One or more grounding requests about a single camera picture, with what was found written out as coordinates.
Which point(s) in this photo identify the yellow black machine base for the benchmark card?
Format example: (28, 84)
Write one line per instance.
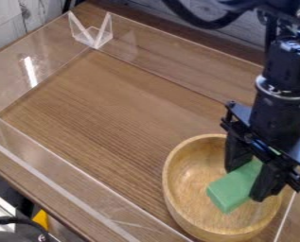
(20, 229)

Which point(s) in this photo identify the clear acrylic corner bracket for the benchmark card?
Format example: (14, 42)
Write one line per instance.
(95, 37)

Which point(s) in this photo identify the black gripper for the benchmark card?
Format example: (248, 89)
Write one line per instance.
(264, 132)

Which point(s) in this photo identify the green rectangular block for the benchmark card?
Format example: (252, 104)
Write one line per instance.
(228, 192)

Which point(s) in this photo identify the brown wooden bowl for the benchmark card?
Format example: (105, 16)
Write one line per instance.
(206, 198)

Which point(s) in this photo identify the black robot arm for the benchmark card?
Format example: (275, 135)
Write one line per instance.
(280, 76)

